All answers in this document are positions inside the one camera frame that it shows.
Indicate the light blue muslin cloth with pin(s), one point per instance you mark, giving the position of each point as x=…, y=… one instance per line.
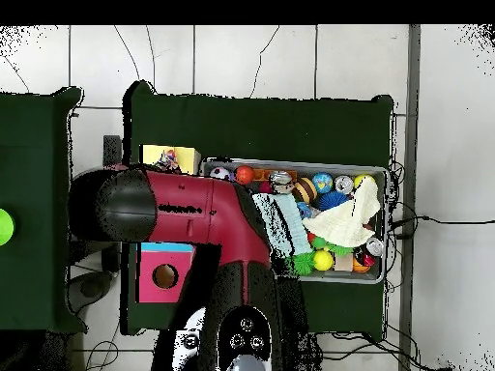
x=288, y=216

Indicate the colourful paper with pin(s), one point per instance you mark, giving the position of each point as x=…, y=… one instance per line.
x=167, y=159

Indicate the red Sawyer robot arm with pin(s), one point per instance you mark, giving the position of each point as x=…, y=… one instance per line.
x=185, y=197

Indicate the shallow metal mesh bin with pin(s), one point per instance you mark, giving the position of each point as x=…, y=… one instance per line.
x=340, y=166

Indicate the wooden box with three holes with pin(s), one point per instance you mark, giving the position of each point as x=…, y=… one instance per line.
x=170, y=293

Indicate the orange ball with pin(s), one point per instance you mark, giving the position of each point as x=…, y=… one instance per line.
x=244, y=174

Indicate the crushed silver can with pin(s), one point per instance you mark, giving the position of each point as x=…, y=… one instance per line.
x=280, y=181

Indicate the black and white soccer ball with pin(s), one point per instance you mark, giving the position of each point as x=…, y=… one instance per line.
x=220, y=172

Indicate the toy hamburger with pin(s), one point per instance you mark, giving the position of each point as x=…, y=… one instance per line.
x=305, y=190

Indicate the globe print ball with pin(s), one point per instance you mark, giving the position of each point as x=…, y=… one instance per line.
x=322, y=182

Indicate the green spiky ball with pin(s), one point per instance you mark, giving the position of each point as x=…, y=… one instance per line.
x=303, y=262

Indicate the dark green tablecloth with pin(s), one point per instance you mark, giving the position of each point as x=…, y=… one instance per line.
x=270, y=127
x=34, y=127

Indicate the dark blue spiky ball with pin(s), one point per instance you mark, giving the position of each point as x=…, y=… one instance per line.
x=330, y=199

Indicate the cream muslin cloth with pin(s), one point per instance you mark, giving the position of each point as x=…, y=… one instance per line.
x=348, y=224

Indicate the yellow ball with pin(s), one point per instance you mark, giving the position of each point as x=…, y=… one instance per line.
x=363, y=179

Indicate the green plastic cup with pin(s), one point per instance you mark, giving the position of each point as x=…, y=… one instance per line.
x=5, y=227

